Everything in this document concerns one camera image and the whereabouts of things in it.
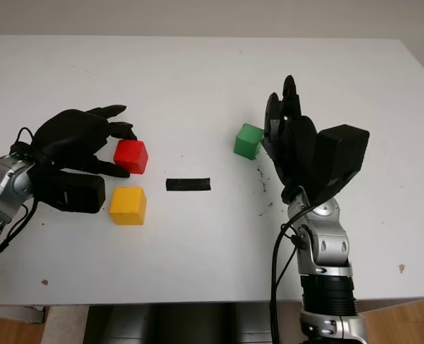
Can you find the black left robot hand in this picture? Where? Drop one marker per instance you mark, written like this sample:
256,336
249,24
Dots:
71,136

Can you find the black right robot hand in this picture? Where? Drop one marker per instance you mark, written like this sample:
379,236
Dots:
297,150

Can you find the green wooden block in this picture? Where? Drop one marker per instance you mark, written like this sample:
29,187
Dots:
247,141

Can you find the red wooden block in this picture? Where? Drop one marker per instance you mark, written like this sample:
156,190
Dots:
131,156

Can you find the yellow wooden block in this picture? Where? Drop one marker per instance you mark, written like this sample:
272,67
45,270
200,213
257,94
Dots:
127,206

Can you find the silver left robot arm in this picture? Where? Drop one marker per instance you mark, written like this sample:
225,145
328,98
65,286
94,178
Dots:
3,182

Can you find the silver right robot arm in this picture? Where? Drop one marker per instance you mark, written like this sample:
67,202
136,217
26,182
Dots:
326,258

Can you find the black tape strip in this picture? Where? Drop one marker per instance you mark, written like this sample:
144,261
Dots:
188,184

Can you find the pale table leg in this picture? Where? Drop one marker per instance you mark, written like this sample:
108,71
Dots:
66,324

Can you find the dark grey robot torso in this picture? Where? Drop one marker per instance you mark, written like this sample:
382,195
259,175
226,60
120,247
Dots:
197,322

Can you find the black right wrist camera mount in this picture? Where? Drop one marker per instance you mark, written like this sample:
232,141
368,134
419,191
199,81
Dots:
340,154

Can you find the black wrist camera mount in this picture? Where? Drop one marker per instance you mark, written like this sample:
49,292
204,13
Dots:
79,193
340,154

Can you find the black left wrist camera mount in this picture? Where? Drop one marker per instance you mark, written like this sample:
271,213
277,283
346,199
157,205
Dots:
79,193

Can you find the grey metal table bracket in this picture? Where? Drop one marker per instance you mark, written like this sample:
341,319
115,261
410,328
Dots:
30,314

